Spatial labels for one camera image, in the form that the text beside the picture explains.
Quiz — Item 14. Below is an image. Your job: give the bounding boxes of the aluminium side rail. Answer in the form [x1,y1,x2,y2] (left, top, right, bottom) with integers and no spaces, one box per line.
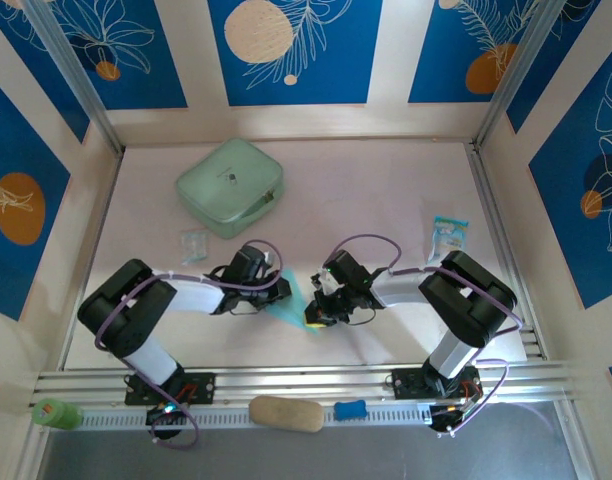
[58,149,125,371]
[468,144,545,361]

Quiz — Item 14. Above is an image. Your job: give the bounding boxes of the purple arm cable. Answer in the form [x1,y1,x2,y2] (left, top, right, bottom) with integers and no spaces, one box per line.
[94,238,285,451]
[328,234,525,440]

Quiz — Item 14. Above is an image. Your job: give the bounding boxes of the green bottle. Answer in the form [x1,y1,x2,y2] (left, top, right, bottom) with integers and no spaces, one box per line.
[31,398,83,431]

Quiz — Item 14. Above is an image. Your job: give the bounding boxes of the blue bone-shaped block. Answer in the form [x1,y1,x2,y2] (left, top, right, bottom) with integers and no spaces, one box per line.
[333,399,368,420]

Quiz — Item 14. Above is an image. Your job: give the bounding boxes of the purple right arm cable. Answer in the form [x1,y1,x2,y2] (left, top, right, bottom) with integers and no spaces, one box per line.
[328,234,525,440]

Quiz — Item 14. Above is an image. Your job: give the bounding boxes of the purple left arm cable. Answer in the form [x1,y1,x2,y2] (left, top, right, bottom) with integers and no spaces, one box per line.
[94,238,285,451]

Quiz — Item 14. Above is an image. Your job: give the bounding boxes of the small clear plastic bag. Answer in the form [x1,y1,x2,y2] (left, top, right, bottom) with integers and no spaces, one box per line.
[179,229,208,265]

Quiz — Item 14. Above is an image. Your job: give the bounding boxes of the black controller board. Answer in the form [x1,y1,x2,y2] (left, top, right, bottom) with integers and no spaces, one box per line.
[428,399,475,437]
[145,403,188,441]

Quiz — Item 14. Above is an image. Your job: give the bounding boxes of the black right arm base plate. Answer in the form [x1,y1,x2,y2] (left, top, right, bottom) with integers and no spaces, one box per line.
[391,367,440,401]

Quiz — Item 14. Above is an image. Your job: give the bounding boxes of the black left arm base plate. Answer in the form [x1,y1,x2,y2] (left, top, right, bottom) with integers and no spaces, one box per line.
[124,372,217,406]

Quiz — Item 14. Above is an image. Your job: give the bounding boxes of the mint green zip pouch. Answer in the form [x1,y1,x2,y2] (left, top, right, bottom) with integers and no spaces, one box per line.
[174,138,286,240]

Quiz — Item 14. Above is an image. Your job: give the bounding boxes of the aluminium cross rail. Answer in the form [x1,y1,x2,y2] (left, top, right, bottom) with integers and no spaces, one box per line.
[33,363,587,401]

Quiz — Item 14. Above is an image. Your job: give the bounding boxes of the aluminium corner post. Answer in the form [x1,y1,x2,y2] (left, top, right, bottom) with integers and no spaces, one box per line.
[473,0,580,151]
[23,0,125,154]

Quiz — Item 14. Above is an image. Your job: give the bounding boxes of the slotted grey cable duct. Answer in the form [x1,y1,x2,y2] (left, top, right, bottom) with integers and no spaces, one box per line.
[78,402,437,432]

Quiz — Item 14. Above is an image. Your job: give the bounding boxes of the blue white snack packet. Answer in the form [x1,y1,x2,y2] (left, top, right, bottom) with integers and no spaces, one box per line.
[426,215,470,264]

